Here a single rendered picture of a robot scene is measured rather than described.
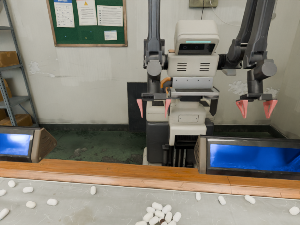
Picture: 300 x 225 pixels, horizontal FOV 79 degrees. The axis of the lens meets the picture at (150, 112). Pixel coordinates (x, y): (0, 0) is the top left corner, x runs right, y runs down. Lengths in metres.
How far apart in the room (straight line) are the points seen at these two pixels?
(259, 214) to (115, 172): 0.56
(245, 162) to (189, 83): 0.69
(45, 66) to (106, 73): 0.82
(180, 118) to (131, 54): 1.50
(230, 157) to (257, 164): 0.05
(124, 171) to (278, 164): 0.58
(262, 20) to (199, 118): 0.59
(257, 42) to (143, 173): 0.71
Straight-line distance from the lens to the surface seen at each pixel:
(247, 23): 0.99
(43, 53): 2.82
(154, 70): 0.70
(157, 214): 0.69
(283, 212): 0.86
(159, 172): 0.82
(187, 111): 1.12
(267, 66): 0.82
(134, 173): 0.82
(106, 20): 2.47
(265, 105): 0.92
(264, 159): 0.43
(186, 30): 0.98
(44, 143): 0.49
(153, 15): 0.79
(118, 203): 0.75
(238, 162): 0.41
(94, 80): 2.61
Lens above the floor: 1.30
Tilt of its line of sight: 22 degrees down
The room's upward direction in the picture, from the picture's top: straight up
